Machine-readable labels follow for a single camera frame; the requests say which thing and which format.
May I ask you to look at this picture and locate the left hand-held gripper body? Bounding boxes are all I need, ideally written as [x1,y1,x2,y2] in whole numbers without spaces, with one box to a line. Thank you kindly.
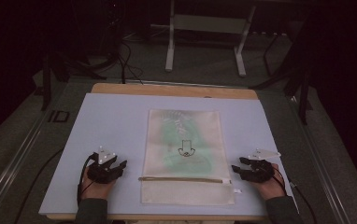
[87,146,119,185]

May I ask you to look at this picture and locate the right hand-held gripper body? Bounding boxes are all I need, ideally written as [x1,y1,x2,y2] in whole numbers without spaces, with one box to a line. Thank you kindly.
[247,147,282,184]

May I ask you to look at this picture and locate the translucent zipper bag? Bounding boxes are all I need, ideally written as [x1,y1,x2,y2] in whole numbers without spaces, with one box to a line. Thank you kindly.
[140,108,236,206]

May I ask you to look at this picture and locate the person's right hand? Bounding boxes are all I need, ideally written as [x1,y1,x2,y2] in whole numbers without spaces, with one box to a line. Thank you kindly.
[250,163,287,201]

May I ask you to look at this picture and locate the person's left hand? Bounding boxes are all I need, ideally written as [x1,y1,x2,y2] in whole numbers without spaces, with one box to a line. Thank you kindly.
[79,166,117,201]

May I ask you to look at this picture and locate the pale blue table mat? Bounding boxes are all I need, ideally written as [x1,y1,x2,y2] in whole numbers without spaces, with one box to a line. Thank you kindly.
[38,92,294,217]

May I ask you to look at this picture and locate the green garment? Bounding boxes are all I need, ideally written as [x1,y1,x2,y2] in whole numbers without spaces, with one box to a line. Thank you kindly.
[156,111,216,175]

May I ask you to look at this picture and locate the black metal stand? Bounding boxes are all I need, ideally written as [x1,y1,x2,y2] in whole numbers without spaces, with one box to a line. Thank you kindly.
[40,50,107,112]
[250,29,313,126]

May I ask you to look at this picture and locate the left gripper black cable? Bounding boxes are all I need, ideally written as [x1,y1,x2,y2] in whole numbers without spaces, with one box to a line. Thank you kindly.
[76,154,97,207]

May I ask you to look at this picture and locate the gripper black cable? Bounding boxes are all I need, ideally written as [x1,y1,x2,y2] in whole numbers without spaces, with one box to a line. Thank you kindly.
[76,154,97,207]
[272,167,319,224]

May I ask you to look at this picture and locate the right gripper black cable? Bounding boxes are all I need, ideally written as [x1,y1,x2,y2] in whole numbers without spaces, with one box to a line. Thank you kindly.
[272,167,319,224]

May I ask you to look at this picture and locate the metal floor rail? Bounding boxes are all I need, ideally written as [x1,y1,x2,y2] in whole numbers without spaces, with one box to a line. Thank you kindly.
[0,119,45,220]
[290,95,353,224]

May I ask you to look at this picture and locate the black floor cables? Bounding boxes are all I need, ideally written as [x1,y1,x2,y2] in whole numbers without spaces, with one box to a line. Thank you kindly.
[116,38,145,86]

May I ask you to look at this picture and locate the white metal stand frame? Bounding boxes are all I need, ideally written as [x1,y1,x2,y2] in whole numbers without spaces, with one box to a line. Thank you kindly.
[164,0,257,77]

